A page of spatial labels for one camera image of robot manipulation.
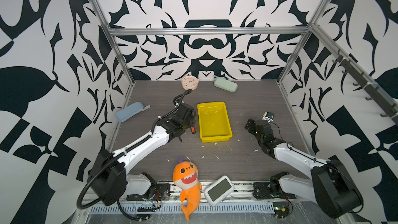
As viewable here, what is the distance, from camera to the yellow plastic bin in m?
0.89

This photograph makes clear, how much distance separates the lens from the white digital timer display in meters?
0.70

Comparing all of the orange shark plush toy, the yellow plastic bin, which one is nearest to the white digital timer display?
the orange shark plush toy

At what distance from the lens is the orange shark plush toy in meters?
0.68
